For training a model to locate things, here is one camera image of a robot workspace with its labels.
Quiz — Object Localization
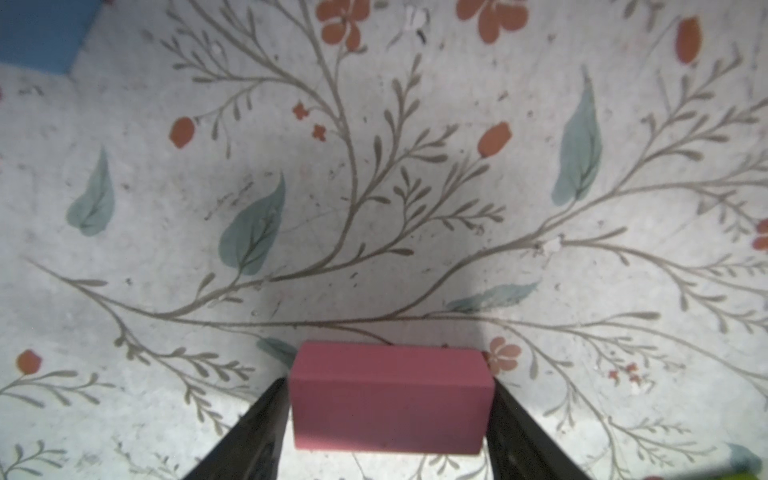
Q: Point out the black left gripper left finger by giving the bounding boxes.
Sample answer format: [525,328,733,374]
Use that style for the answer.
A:
[184,377,290,480]

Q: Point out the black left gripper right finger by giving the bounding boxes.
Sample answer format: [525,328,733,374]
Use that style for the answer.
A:
[485,379,589,480]

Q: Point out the pink block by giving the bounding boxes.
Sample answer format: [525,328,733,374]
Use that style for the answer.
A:
[288,341,495,455]

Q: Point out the light blue cube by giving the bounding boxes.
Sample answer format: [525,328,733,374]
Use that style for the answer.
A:
[1,0,104,75]

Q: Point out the green block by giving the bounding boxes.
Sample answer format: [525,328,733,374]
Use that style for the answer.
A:
[642,472,759,480]

